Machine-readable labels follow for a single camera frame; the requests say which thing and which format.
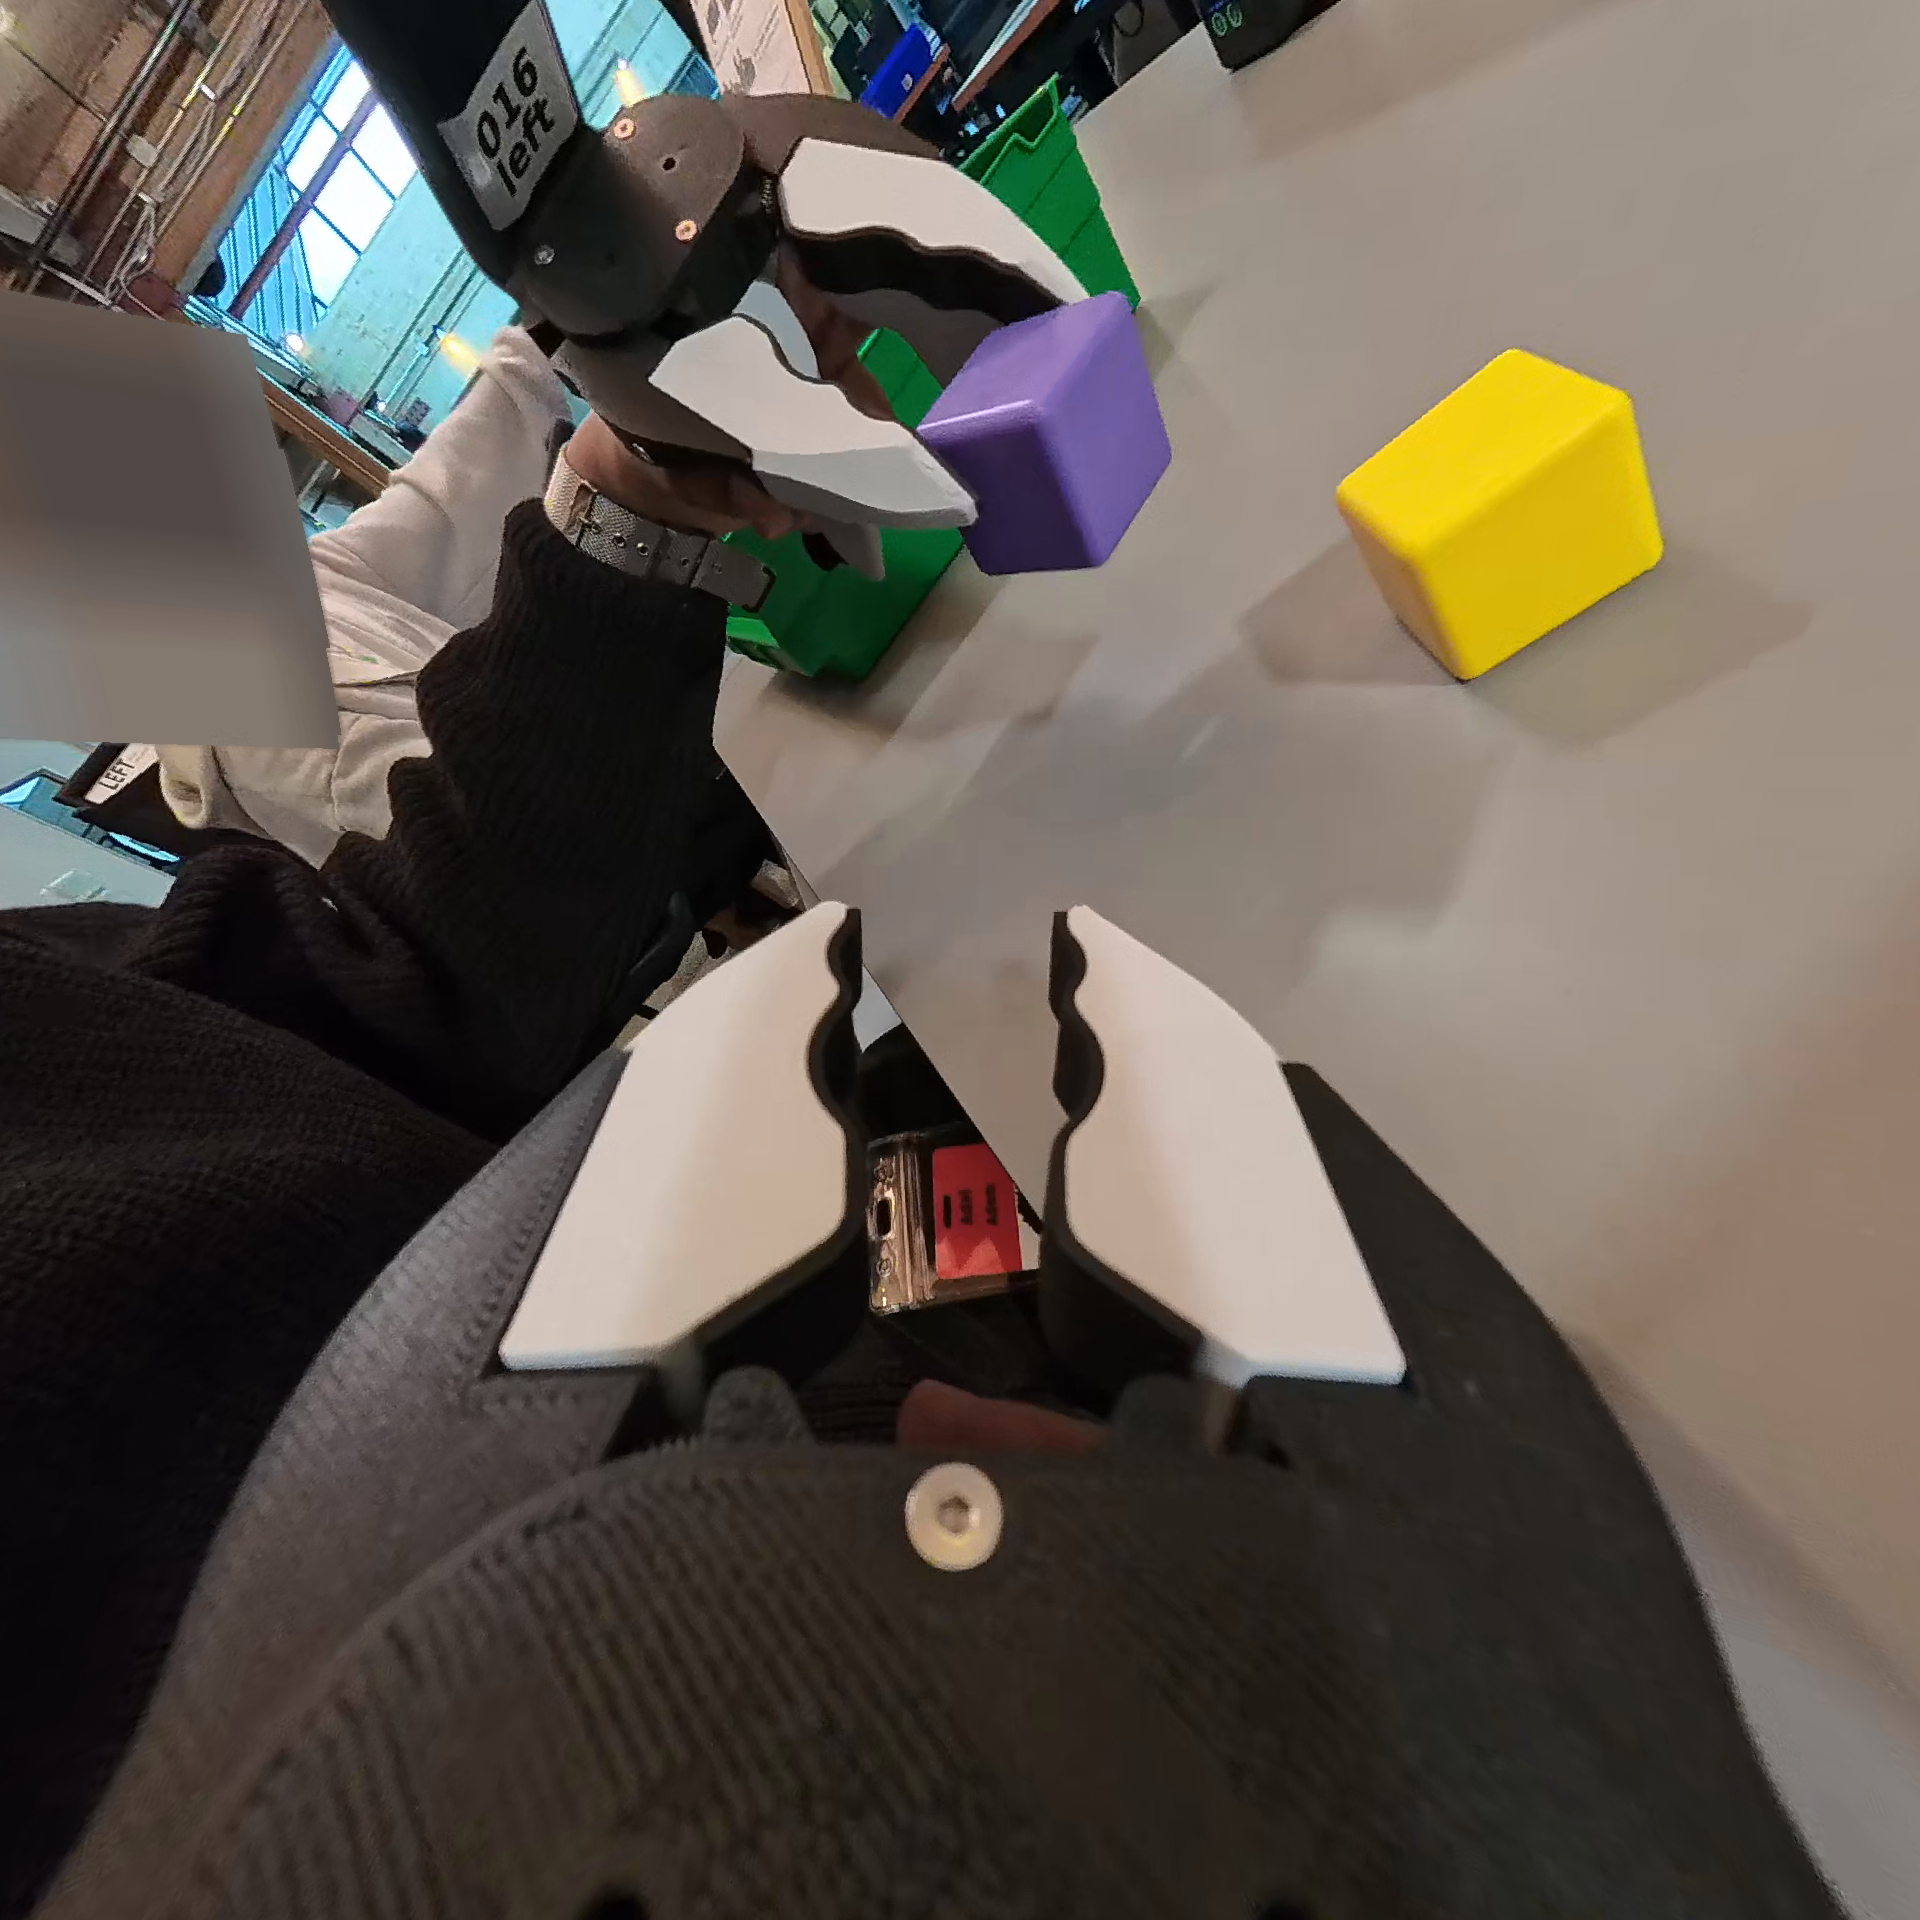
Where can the yellow magnetic cube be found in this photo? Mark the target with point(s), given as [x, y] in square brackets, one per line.
[1514, 523]

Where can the green plastic bin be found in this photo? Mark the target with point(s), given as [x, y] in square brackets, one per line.
[839, 613]

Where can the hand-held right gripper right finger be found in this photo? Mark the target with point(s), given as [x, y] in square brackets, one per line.
[1214, 1183]

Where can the metal mesh wristwatch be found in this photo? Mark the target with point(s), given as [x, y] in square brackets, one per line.
[628, 532]

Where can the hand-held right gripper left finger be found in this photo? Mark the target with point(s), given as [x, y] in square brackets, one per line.
[675, 1183]

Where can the purple magnetic cube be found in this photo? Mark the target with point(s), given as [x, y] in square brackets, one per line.
[1049, 433]

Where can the printed instruction board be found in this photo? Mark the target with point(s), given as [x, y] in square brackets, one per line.
[757, 37]

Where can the person's left hand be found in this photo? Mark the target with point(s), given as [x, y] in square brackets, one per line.
[684, 495]

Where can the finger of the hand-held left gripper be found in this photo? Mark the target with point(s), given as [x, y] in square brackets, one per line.
[794, 433]
[913, 204]

